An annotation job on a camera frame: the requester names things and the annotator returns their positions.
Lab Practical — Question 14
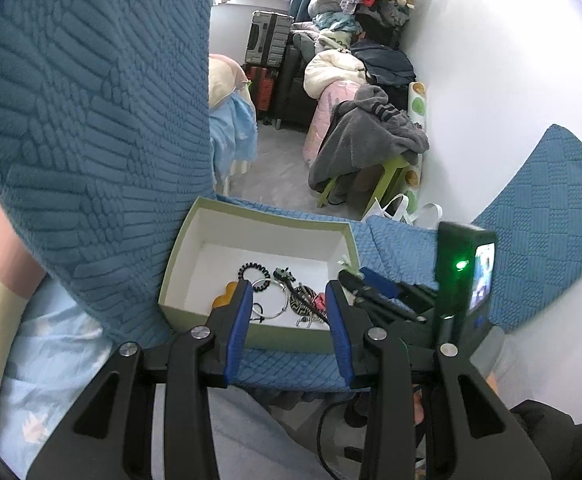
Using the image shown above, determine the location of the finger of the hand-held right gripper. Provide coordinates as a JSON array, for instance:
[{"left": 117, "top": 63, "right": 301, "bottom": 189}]
[
  {"left": 360, "top": 266, "right": 440, "bottom": 317},
  {"left": 338, "top": 269, "right": 418, "bottom": 329}
]

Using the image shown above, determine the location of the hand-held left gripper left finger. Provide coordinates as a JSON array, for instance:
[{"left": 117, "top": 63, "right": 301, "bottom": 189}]
[{"left": 25, "top": 279, "right": 255, "bottom": 480}]

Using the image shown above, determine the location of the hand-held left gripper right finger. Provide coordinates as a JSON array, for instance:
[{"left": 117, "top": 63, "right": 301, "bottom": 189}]
[{"left": 324, "top": 279, "right": 552, "bottom": 480}]

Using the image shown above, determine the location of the black gold patterned bangle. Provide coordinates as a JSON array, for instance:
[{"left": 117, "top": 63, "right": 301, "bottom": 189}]
[{"left": 291, "top": 285, "right": 323, "bottom": 317}]

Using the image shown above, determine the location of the silver metal bangle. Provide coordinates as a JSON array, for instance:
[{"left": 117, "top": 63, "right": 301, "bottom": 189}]
[{"left": 251, "top": 280, "right": 290, "bottom": 319}]

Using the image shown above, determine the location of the black spiral hair tie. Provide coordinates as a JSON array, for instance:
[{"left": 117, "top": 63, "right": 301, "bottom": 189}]
[{"left": 237, "top": 261, "right": 271, "bottom": 281}]

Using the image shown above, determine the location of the green cardboard box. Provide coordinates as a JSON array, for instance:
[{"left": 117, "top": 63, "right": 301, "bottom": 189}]
[{"left": 157, "top": 196, "right": 361, "bottom": 354}]

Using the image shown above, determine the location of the orange heart-shaped accessory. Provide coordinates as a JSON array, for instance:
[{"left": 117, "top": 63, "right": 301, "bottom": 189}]
[{"left": 209, "top": 282, "right": 238, "bottom": 309}]

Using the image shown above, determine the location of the person's grey trouser leg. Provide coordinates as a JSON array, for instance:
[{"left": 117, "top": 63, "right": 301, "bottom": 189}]
[{"left": 205, "top": 386, "right": 333, "bottom": 480}]

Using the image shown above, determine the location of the green stool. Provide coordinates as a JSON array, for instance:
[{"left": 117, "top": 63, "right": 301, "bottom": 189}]
[{"left": 317, "top": 154, "right": 413, "bottom": 217}]

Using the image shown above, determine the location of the grey fleece blanket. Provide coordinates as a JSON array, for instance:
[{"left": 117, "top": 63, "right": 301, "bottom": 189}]
[{"left": 308, "top": 84, "right": 431, "bottom": 194}]

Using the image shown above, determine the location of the light blue floral sheet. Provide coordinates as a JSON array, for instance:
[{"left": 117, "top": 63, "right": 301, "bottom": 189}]
[{"left": 0, "top": 274, "right": 173, "bottom": 480}]

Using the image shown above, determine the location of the polka dot paper roll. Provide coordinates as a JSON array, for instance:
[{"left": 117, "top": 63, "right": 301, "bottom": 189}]
[{"left": 403, "top": 82, "right": 428, "bottom": 212}]

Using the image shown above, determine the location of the pink quilt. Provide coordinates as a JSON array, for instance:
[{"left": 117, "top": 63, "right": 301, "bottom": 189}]
[{"left": 301, "top": 80, "right": 368, "bottom": 167}]

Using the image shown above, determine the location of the light blue bed sheet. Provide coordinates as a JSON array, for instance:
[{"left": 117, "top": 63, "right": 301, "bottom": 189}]
[{"left": 208, "top": 94, "right": 258, "bottom": 192}]

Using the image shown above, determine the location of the dark clothes pile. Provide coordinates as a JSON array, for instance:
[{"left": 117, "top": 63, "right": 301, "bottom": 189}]
[{"left": 350, "top": 0, "right": 418, "bottom": 111}]

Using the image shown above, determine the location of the black suitcase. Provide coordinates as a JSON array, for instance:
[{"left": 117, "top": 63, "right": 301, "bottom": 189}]
[{"left": 273, "top": 44, "right": 318, "bottom": 134}]

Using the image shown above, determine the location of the cream bedding pile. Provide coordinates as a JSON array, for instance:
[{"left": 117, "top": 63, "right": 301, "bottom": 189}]
[{"left": 303, "top": 49, "right": 373, "bottom": 107}]

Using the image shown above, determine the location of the red suitcase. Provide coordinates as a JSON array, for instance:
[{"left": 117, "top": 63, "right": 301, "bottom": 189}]
[{"left": 244, "top": 64, "right": 277, "bottom": 122}]

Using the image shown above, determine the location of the pale pink cushion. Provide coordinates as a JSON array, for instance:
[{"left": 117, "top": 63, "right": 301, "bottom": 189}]
[{"left": 0, "top": 194, "right": 48, "bottom": 442}]

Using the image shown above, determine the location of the cream pillow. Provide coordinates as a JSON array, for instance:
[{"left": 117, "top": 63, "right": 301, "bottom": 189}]
[{"left": 208, "top": 54, "right": 250, "bottom": 109}]

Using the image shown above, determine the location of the blue textured blanket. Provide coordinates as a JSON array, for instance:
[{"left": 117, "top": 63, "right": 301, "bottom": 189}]
[{"left": 0, "top": 0, "right": 582, "bottom": 392}]

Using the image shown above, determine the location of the silver suitcase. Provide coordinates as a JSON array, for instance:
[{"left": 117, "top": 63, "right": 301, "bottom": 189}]
[{"left": 244, "top": 9, "right": 295, "bottom": 69}]

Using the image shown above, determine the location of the white bag with handles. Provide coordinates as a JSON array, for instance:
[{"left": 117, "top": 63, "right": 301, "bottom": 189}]
[{"left": 360, "top": 193, "right": 444, "bottom": 227}]

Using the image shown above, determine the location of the black cable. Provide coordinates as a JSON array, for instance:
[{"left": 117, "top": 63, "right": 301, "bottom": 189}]
[{"left": 315, "top": 394, "right": 373, "bottom": 480}]

